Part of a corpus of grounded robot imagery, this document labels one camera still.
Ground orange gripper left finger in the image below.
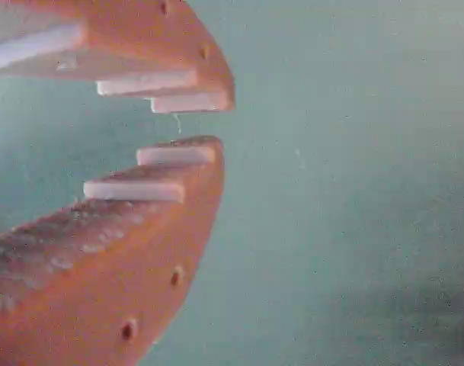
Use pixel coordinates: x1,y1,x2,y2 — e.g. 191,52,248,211
0,134,226,366

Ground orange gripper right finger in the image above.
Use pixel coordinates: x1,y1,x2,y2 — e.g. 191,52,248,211
0,0,236,114

